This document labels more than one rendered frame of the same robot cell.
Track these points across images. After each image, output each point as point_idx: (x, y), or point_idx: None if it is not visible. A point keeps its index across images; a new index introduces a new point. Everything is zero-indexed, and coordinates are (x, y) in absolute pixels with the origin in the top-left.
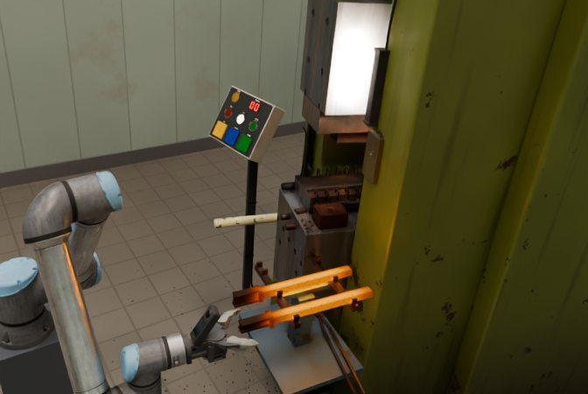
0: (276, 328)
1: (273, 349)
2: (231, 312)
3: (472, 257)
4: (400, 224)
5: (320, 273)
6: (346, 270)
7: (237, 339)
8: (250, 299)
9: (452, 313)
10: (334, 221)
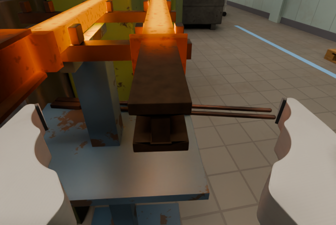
0: (65, 156)
1: (104, 175)
2: (14, 129)
3: None
4: None
5: (87, 2)
6: None
7: (304, 160)
8: (20, 79)
9: None
10: None
